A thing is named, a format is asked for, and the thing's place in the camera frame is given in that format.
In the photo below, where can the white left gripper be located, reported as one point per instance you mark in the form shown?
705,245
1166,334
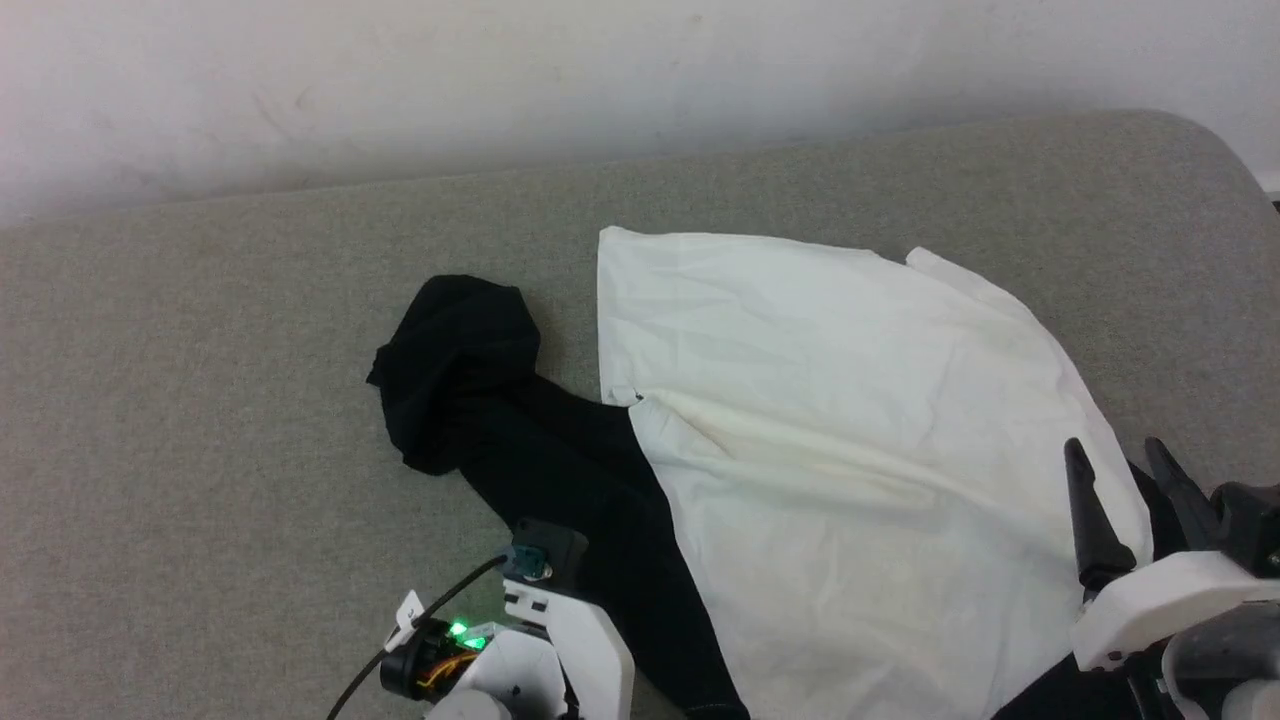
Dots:
595,650

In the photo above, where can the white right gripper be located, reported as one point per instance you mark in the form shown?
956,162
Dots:
1160,600

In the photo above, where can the white and black shirt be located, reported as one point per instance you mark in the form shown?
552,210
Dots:
850,400

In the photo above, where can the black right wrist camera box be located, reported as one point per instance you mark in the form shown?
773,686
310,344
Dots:
1250,520

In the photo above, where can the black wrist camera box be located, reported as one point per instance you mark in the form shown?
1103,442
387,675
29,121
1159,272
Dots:
1250,520
550,545

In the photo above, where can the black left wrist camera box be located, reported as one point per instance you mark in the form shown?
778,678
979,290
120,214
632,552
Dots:
550,545

